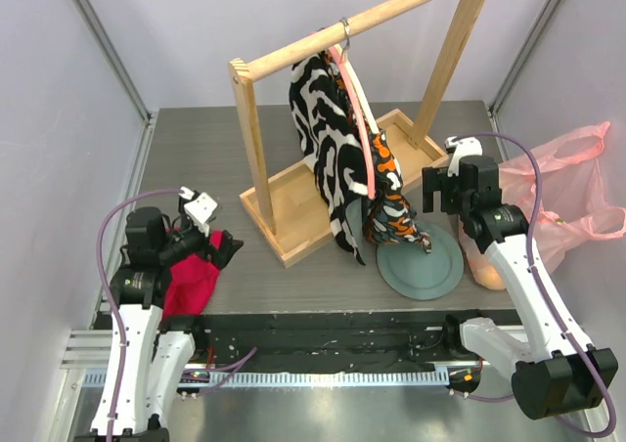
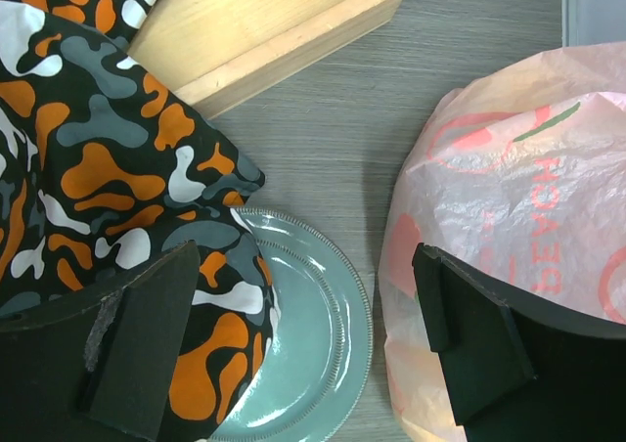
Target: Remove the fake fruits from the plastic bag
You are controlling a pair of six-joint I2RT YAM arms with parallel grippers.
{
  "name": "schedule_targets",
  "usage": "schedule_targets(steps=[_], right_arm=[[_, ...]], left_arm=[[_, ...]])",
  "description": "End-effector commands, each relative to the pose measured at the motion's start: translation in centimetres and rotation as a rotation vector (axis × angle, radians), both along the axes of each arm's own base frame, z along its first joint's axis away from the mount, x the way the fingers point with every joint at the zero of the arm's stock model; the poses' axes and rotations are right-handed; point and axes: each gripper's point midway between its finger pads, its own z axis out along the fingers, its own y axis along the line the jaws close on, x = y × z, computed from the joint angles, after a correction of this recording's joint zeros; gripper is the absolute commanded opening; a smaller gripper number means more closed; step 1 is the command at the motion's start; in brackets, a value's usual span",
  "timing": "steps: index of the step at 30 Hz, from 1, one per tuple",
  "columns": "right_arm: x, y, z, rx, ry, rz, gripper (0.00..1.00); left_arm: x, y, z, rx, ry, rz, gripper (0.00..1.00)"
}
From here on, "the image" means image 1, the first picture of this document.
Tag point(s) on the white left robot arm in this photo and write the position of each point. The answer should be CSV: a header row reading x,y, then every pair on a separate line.
x,y
149,351

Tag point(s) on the orange grey patterned garment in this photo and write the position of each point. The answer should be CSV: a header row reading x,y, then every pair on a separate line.
x,y
389,217

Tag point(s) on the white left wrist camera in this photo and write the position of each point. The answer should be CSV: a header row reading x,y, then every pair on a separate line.
x,y
199,207

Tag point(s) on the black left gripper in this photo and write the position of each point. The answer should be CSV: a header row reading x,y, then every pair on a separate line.
x,y
218,257

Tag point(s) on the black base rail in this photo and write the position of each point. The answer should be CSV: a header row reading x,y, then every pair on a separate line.
x,y
375,342

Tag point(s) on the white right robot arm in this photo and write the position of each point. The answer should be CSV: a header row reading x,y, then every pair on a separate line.
x,y
557,369

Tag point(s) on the red cloth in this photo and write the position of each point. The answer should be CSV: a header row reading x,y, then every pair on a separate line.
x,y
193,283

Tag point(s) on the wooden clothes rack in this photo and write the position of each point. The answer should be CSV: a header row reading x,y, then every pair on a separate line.
x,y
287,207

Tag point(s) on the pink plastic bag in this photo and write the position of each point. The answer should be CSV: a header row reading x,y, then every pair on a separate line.
x,y
574,208

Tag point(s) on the pink clothes hanger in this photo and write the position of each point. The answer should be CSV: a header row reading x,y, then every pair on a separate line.
x,y
358,100

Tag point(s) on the grey round plate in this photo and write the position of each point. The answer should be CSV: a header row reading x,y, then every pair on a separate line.
x,y
414,273

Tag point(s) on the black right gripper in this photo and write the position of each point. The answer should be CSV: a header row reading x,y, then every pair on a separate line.
x,y
435,188

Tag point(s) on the white cable duct strip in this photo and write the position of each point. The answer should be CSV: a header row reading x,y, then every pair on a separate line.
x,y
438,377

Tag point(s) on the fake orange fruit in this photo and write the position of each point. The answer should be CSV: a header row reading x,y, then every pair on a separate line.
x,y
485,274

